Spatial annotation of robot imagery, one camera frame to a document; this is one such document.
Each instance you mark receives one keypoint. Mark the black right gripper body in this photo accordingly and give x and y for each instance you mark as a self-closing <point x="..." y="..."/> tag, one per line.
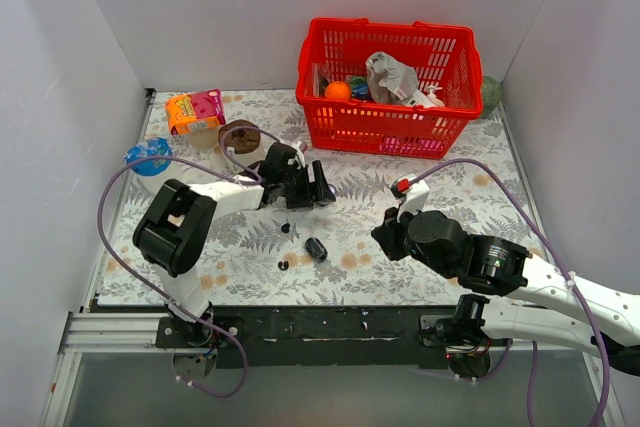
<point x="388" y="238"/>

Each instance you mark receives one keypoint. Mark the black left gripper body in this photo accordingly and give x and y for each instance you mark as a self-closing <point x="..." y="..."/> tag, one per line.
<point x="307" y="187"/>

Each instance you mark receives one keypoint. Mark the black earbud charging case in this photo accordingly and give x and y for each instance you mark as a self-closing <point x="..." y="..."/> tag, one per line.
<point x="316" y="249"/>

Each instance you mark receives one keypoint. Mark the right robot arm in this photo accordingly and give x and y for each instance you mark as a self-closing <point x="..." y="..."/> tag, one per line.
<point x="513" y="293"/>

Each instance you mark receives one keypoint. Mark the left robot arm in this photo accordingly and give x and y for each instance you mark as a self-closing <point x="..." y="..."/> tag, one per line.
<point x="173" y="232"/>

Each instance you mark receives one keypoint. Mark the brown topped paper roll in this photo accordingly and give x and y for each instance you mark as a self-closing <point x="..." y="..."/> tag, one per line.
<point x="244" y="144"/>

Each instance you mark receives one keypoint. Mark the orange fruit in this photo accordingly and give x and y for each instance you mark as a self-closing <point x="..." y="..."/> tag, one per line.
<point x="338" y="91"/>

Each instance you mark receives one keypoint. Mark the beige cup under package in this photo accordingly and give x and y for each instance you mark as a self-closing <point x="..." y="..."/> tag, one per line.
<point x="203" y="139"/>

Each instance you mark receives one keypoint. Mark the clear plastic packet in basket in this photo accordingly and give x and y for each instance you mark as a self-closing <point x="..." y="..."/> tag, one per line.
<point x="321" y="78"/>

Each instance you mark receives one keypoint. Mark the blue green item in basket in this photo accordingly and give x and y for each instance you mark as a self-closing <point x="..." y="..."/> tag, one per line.
<point x="359" y="88"/>

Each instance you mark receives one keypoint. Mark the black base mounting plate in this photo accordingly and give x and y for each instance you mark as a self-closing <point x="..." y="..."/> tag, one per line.
<point x="330" y="334"/>

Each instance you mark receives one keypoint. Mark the orange pink snack package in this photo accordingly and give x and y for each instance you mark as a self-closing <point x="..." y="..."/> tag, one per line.
<point x="189" y="113"/>

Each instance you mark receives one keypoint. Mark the white pump bottle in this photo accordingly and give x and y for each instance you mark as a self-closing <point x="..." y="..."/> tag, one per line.
<point x="427" y="99"/>

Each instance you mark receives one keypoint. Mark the crumpled grey paper bag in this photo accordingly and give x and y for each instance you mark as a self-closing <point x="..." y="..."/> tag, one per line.
<point x="389" y="80"/>

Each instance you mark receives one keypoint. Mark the blue lidded white cup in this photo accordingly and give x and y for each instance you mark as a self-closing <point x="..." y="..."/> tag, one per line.
<point x="152" y="174"/>

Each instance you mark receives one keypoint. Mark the green ball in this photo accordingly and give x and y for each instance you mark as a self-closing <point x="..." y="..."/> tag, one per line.
<point x="491" y="95"/>

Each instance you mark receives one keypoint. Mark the red plastic shopping basket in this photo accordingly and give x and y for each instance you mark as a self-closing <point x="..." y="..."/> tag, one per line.
<point x="441" y="55"/>

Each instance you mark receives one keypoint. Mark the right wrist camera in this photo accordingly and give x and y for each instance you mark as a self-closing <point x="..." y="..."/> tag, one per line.
<point x="411" y="195"/>

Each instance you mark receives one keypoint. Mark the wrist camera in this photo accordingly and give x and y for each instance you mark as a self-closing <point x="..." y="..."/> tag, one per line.
<point x="300" y="148"/>
<point x="411" y="195"/>

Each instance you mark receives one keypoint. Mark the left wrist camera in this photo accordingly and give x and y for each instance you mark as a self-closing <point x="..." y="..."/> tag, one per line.
<point x="300" y="148"/>

